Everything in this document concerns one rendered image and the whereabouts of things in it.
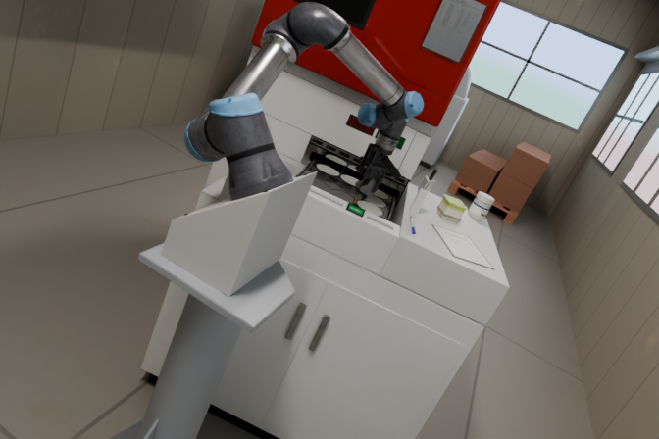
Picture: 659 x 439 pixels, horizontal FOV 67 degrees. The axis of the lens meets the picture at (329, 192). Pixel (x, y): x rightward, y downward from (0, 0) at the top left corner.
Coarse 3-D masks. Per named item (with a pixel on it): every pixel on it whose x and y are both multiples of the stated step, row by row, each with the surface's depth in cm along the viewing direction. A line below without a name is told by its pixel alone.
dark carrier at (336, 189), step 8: (312, 168) 192; (320, 176) 187; (328, 176) 190; (336, 176) 195; (352, 176) 203; (312, 184) 175; (320, 184) 179; (328, 184) 182; (336, 184) 186; (344, 184) 190; (328, 192) 174; (336, 192) 178; (344, 192) 182; (352, 192) 185; (360, 192) 189; (384, 192) 201; (344, 200) 174; (352, 200) 177; (360, 200) 180; (384, 200) 192; (384, 208) 183; (384, 216) 176
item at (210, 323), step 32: (160, 256) 115; (192, 288) 109; (256, 288) 118; (288, 288) 124; (192, 320) 121; (224, 320) 120; (256, 320) 107; (192, 352) 123; (224, 352) 126; (160, 384) 131; (192, 384) 127; (160, 416) 132; (192, 416) 132
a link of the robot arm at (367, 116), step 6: (360, 108) 163; (366, 108) 161; (372, 108) 159; (378, 108) 159; (360, 114) 162; (366, 114) 160; (372, 114) 159; (378, 114) 159; (360, 120) 162; (366, 120) 160; (372, 120) 160; (378, 120) 160; (384, 120) 158; (372, 126) 163; (378, 126) 164; (384, 126) 165; (390, 126) 166
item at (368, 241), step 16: (224, 192) 153; (320, 192) 153; (304, 208) 149; (320, 208) 148; (336, 208) 147; (304, 224) 150; (320, 224) 149; (336, 224) 148; (352, 224) 147; (368, 224) 146; (384, 224) 151; (320, 240) 151; (336, 240) 150; (352, 240) 149; (368, 240) 148; (384, 240) 147; (352, 256) 150; (368, 256) 149; (384, 256) 148
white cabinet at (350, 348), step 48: (288, 240) 153; (336, 288) 154; (384, 288) 151; (240, 336) 166; (288, 336) 160; (336, 336) 158; (384, 336) 155; (432, 336) 152; (240, 384) 171; (288, 384) 167; (336, 384) 164; (384, 384) 160; (432, 384) 157; (288, 432) 173; (336, 432) 169; (384, 432) 165
